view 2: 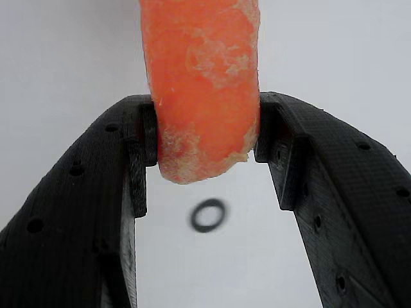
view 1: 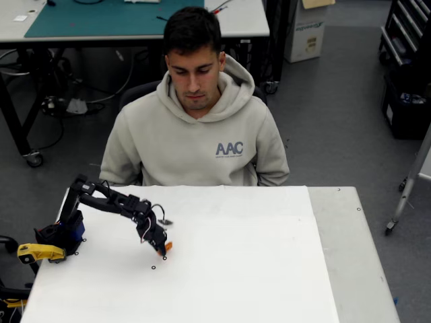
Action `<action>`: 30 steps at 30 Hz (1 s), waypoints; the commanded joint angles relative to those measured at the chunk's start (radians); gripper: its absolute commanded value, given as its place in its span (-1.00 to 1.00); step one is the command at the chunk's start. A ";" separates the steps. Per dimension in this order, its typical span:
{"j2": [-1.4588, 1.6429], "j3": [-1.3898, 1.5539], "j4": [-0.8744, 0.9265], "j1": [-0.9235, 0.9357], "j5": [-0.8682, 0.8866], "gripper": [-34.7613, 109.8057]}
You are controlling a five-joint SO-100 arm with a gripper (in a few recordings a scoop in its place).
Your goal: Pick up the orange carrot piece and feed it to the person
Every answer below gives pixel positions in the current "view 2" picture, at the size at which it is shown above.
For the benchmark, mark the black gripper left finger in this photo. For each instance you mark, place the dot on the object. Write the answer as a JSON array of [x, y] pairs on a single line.
[[64, 208]]

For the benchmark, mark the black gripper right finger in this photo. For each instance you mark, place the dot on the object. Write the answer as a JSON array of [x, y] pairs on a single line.
[[353, 208]]

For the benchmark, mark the orange carrot piece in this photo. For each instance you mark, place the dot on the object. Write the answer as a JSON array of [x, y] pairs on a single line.
[[199, 80]]

